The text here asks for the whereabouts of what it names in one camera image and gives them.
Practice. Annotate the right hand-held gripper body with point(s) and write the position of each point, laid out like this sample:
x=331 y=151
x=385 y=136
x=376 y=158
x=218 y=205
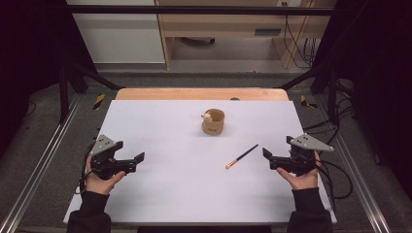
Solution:
x=302 y=155

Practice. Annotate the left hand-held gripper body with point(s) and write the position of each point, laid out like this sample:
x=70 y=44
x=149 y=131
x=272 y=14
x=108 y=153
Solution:
x=104 y=154

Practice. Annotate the person's right hand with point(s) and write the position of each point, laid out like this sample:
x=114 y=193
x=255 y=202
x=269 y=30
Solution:
x=302 y=181

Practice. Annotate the person's left hand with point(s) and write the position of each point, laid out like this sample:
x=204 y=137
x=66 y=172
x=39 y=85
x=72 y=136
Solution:
x=100 y=184

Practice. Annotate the black pen with orange end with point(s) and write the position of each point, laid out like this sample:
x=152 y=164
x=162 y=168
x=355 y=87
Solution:
x=241 y=157

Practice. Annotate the white table cover sheet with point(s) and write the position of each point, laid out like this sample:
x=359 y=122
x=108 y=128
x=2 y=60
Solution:
x=181 y=181

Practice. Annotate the yellow black tape marker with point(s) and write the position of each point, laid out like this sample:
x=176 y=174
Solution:
x=99 y=101
x=306 y=102

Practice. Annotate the wooden cup with small figure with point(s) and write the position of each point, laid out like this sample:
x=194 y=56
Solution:
x=213 y=122

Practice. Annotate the white cabinet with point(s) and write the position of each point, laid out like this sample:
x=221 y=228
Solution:
x=120 y=35

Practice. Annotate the dark object under desk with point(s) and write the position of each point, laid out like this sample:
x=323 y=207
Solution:
x=198 y=41

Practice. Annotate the wooden desk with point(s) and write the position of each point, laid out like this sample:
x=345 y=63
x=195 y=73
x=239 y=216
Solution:
x=226 y=24

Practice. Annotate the aluminium rail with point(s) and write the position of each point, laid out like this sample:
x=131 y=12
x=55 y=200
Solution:
x=45 y=155
x=356 y=168

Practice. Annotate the black frame stand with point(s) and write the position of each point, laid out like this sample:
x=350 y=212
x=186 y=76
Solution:
x=327 y=81
x=69 y=84

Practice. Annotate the black frame crossbar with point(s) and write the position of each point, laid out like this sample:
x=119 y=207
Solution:
x=194 y=10

